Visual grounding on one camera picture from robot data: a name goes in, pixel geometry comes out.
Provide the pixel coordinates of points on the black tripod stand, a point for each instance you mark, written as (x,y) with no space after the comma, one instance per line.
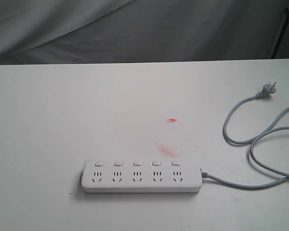
(281,34)

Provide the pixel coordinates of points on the white five-outlet power strip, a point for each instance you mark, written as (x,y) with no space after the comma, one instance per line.
(153,175)

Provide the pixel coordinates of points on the grey backdrop cloth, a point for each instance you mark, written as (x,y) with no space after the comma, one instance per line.
(138,31)

